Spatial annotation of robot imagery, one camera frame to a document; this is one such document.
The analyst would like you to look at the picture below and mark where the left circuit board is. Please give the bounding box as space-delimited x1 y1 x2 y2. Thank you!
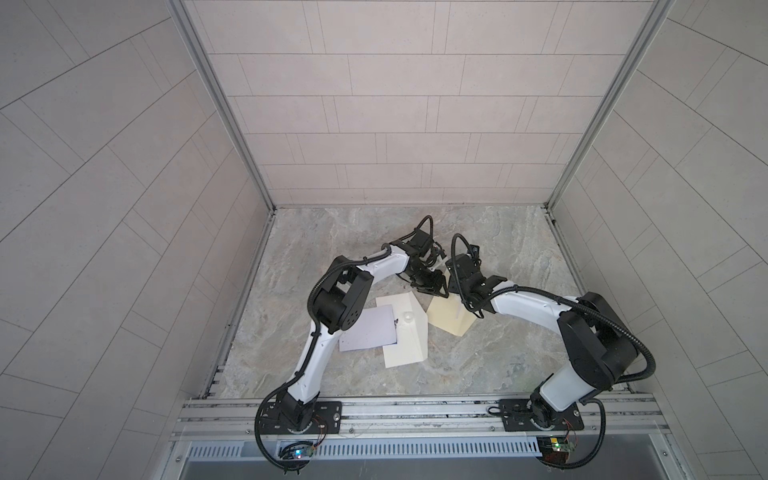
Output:
279 441 316 461

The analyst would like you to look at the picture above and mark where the right circuit board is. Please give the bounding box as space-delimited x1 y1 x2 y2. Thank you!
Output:
536 436 576 465

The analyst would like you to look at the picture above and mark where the black cable conduit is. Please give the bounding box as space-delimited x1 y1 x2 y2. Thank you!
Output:
449 232 657 470
253 214 436 472

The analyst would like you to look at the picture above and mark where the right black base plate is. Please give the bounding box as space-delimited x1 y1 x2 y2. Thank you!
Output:
497 399 584 432

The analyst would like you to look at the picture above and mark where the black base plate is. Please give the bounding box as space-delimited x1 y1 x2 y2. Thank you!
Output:
256 401 343 435
497 399 584 432

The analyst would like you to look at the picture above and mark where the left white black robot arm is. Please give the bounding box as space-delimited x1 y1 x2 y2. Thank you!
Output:
267 226 449 431

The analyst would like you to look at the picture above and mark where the cream white envelope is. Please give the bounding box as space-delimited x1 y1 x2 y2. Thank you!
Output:
376 292 428 368

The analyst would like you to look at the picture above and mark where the white paper sheet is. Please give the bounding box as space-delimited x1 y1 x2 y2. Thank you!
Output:
338 305 397 352

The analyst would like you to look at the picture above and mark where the yellow manila envelope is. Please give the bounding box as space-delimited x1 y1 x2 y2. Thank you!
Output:
426 293 477 337

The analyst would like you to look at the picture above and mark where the left black cable conduit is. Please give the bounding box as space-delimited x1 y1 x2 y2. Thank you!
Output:
253 214 436 472

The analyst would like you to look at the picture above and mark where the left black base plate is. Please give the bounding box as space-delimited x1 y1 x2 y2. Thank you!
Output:
256 401 343 435

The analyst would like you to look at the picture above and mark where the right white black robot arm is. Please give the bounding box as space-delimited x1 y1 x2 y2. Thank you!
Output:
447 253 641 430

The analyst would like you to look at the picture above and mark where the aluminium mounting rail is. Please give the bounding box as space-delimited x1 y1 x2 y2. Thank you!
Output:
171 391 670 441

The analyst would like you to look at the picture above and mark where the right black cable conduit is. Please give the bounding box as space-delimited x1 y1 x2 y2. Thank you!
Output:
449 232 657 470

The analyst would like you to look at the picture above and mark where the white ventilation grille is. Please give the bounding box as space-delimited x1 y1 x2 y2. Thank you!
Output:
187 437 542 461

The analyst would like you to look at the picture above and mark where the circuit board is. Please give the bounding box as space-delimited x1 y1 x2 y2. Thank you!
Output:
279 441 316 461
536 436 576 465

